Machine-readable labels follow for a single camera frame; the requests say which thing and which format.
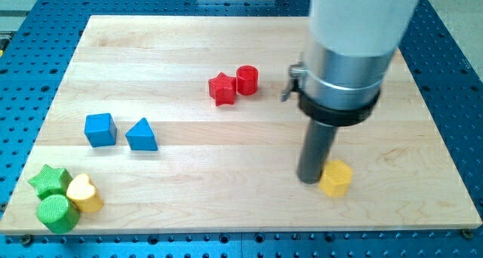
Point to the green star block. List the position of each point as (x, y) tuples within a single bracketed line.
[(50, 181)]

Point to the light wooden board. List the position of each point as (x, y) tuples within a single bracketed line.
[(231, 168)]

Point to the blue cube block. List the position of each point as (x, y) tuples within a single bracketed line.
[(100, 130)]

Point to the green cylinder block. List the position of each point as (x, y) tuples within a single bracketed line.
[(58, 214)]

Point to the red cylinder block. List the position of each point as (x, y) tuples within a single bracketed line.
[(247, 80)]

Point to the yellow pentagon block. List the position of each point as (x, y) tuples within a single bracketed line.
[(336, 178)]

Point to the blue triangle block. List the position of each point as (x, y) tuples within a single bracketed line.
[(141, 137)]

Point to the yellow heart block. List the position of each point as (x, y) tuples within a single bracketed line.
[(84, 195)]

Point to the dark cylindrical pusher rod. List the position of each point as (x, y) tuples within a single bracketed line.
[(317, 145)]

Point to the red star block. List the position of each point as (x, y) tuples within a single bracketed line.
[(222, 89)]

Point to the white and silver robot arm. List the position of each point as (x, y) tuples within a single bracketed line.
[(349, 46)]

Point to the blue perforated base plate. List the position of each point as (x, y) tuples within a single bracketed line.
[(40, 51)]

